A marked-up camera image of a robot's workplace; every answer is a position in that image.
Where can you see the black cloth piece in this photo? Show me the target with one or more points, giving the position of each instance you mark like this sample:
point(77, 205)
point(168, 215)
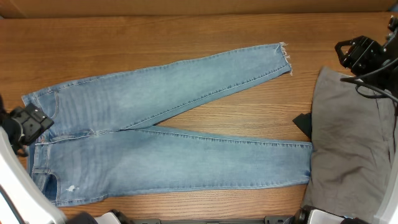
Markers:
point(304, 123)

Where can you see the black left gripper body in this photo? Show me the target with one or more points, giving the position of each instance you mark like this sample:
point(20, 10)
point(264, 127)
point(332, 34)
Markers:
point(33, 125)

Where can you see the brown cardboard back panel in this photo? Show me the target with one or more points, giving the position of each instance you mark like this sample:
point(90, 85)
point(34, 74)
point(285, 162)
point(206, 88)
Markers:
point(91, 8)

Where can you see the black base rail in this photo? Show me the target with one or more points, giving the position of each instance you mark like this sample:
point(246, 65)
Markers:
point(265, 220)

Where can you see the grey folded shorts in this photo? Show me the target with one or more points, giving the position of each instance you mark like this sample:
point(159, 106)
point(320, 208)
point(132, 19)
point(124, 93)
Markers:
point(354, 144)

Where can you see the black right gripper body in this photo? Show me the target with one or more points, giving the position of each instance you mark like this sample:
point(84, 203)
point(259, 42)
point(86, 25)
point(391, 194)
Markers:
point(365, 57)

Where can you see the light blue denim jeans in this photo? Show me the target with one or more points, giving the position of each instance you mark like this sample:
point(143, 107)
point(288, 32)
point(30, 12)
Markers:
point(106, 140)

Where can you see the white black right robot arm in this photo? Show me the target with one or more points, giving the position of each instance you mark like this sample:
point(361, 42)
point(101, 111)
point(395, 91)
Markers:
point(383, 83)

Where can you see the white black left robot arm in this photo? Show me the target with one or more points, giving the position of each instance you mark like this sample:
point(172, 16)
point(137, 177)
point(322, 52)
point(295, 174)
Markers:
point(26, 202)

